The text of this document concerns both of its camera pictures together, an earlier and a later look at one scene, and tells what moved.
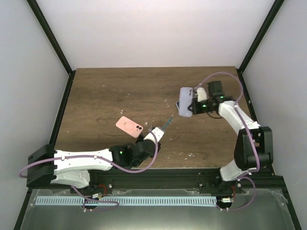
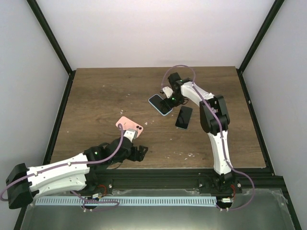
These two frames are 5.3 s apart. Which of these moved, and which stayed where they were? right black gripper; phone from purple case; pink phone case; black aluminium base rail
Moved: right black gripper; phone from purple case
Stayed: pink phone case; black aluminium base rail
